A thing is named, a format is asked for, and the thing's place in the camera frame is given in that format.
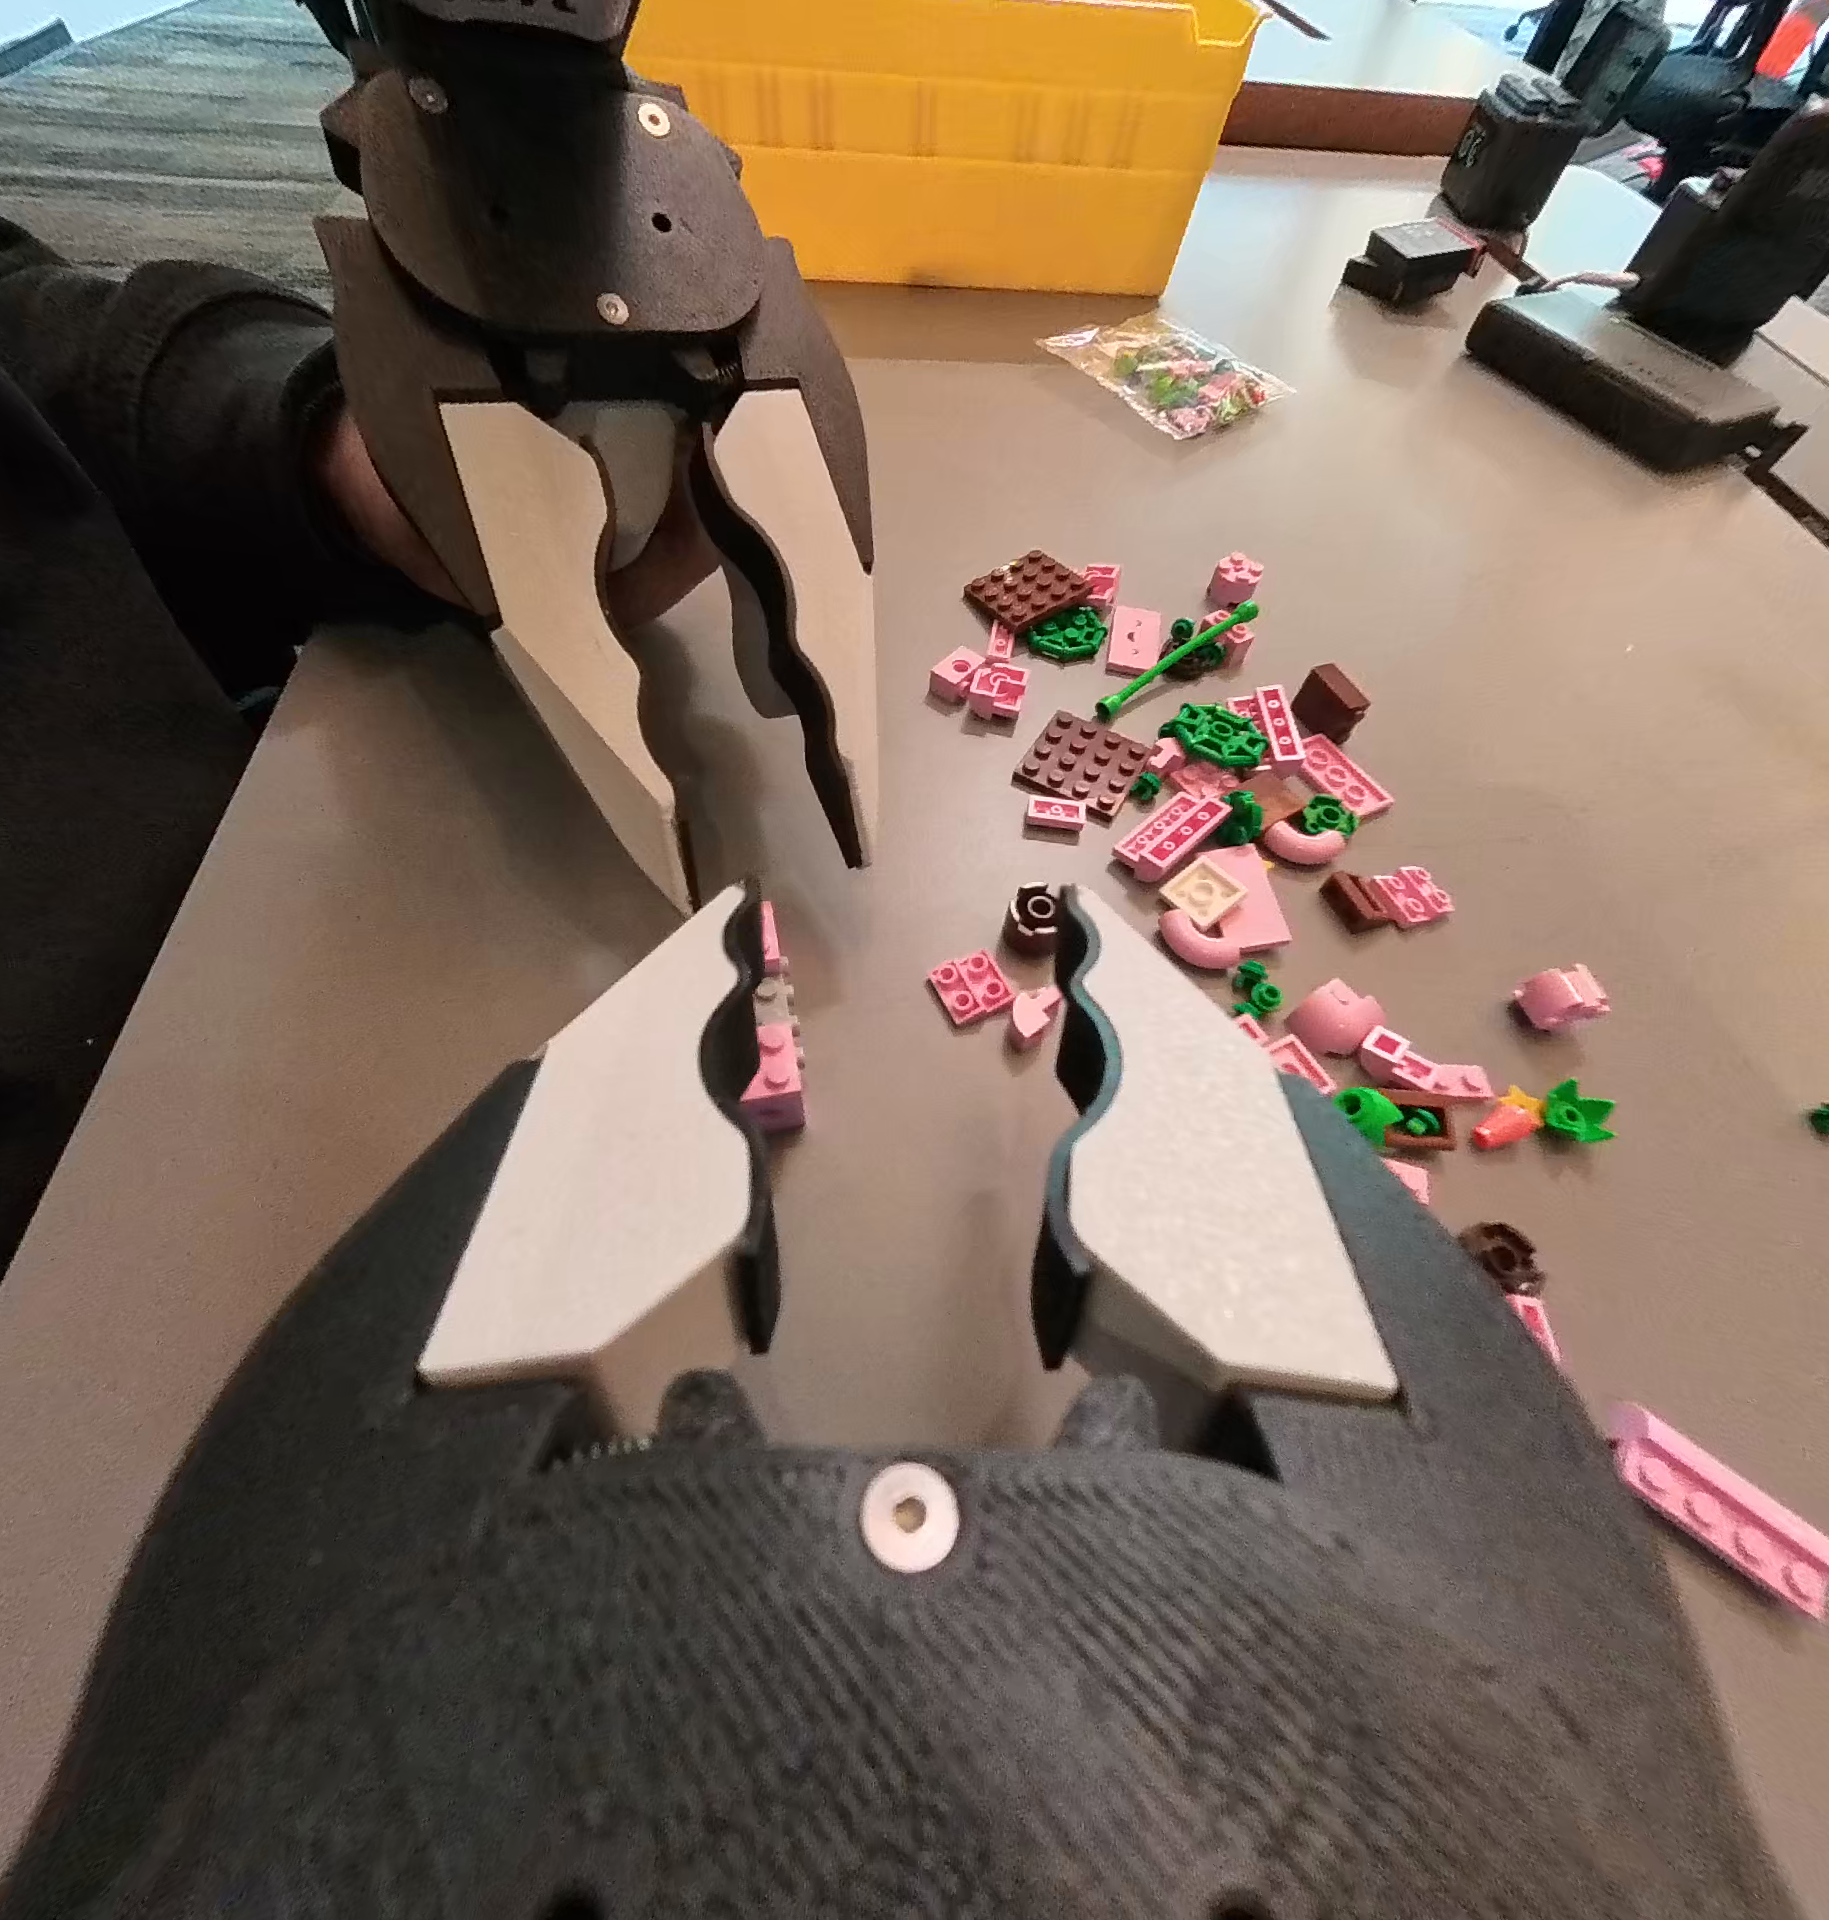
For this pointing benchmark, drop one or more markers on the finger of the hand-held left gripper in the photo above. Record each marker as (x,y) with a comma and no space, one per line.
(817,570)
(538,570)

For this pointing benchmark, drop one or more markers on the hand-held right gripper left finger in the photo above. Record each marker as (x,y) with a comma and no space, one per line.
(615,1186)

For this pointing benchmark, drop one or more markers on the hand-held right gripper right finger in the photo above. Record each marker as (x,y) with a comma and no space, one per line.
(1216,1230)

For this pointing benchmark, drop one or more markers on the pink toy brick assembly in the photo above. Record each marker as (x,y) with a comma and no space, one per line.
(776,1050)

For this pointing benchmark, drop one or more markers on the clear bag of bricks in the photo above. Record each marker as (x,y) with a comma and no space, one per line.
(1170,376)

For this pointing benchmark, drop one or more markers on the person's left forearm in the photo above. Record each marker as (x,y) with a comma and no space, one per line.
(194,451)

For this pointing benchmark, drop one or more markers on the person's left hand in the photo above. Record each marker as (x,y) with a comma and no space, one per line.
(367,502)

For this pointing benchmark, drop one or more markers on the brown studded plate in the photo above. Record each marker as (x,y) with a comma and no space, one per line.
(1082,761)
(1026,587)

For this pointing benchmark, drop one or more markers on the green web piece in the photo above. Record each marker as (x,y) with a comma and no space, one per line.
(1068,633)
(1207,735)

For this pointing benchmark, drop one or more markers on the white square plate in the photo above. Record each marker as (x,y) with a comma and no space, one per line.
(1203,894)

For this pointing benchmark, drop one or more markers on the brown round brick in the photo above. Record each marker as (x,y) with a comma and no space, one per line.
(1032,917)

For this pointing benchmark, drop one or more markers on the pile of small toy bricks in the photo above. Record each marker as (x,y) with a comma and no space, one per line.
(1231,841)

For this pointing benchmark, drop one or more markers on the green ribbed rod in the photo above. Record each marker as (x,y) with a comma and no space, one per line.
(1196,663)

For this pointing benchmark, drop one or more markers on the yellow storage bin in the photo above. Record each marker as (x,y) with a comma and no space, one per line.
(976,151)

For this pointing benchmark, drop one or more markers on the brown square brick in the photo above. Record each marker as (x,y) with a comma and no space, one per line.
(1331,700)

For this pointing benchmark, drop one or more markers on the small flat black device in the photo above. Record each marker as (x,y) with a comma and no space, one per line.
(1410,257)

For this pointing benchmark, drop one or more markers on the black device with green mark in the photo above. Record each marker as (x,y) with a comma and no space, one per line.
(1516,151)

